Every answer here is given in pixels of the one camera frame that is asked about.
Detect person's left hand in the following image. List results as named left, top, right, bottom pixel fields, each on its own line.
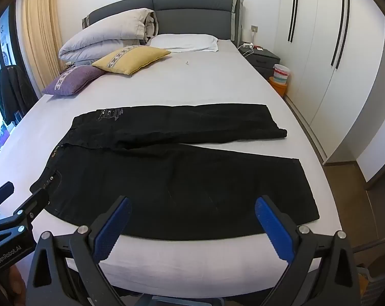
left=8, top=266, right=27, bottom=306

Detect white striped bucket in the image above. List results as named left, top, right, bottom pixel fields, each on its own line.
left=272, top=64, right=290, bottom=85

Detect white pillow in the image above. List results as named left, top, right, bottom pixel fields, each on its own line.
left=149, top=33, right=219, bottom=53

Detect yellow cushion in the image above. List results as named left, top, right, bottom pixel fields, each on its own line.
left=91, top=45, right=172, bottom=76

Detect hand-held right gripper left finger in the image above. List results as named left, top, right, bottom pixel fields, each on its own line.
left=26, top=196, right=132, bottom=306

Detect folded light grey duvet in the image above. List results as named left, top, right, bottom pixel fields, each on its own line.
left=59, top=8, right=158, bottom=66

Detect orange container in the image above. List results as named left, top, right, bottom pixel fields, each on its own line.
left=268, top=76, right=289, bottom=98

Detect white wardrobe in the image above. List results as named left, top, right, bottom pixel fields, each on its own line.
left=279, top=0, right=385, bottom=190

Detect bed with white sheet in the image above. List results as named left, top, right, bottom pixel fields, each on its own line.
left=0, top=33, right=343, bottom=295

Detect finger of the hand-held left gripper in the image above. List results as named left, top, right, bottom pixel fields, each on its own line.
left=12, top=187, right=52, bottom=227
left=0, top=181, right=15, bottom=207

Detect grey mesh basket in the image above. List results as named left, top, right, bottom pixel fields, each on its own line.
left=358, top=254, right=385, bottom=306

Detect dark hanging jacket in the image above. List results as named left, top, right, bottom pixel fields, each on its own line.
left=0, top=65, right=29, bottom=125

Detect purple cushion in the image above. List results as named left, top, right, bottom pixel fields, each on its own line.
left=41, top=65, right=108, bottom=96

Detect grey nightstand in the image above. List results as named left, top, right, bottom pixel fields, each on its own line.
left=238, top=45, right=281, bottom=79

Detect beige curtain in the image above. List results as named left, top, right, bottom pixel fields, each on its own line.
left=22, top=0, right=67, bottom=94

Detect black pants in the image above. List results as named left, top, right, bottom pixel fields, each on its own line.
left=30, top=104, right=320, bottom=241

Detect grey padded headboard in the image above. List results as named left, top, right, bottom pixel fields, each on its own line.
left=82, top=0, right=246, bottom=43

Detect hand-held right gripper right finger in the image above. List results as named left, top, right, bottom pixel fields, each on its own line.
left=254, top=195, right=362, bottom=306

